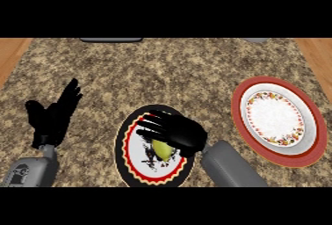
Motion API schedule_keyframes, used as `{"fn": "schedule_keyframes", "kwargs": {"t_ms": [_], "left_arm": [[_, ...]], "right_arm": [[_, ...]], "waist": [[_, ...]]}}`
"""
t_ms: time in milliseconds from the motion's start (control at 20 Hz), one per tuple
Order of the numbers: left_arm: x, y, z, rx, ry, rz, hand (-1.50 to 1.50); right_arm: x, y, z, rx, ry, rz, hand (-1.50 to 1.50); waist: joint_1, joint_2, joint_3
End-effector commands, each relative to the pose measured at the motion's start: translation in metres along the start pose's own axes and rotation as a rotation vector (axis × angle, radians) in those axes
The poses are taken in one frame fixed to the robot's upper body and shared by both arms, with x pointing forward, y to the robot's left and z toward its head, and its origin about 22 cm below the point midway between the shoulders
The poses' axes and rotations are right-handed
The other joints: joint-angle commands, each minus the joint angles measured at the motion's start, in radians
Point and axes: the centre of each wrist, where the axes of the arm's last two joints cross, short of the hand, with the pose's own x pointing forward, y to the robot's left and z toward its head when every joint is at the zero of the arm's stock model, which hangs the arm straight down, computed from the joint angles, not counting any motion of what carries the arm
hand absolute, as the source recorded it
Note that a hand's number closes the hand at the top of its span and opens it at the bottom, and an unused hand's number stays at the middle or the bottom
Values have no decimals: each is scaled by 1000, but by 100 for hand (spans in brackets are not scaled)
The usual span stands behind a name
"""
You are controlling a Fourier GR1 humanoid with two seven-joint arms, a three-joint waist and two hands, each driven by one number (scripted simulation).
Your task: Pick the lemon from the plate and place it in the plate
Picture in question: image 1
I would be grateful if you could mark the yellow-green lemon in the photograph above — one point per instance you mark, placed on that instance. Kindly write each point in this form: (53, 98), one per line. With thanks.
(162, 150)

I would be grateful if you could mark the pale grey object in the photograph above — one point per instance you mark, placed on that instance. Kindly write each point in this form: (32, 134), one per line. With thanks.
(255, 39)

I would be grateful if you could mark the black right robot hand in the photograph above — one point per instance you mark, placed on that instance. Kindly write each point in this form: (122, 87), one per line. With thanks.
(181, 132)

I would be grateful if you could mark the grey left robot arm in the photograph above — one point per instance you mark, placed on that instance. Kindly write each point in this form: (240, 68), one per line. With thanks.
(34, 168)

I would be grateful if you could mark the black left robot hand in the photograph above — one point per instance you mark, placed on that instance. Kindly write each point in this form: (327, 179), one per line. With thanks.
(53, 117)

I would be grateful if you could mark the dark grey flat appliance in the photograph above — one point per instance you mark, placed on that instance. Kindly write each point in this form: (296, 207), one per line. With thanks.
(111, 39)

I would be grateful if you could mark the red-rimmed floral white plate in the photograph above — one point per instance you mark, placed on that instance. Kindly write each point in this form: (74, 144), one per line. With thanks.
(276, 120)

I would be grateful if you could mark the black red-rimmed plate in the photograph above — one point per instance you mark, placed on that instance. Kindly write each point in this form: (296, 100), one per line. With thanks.
(146, 164)

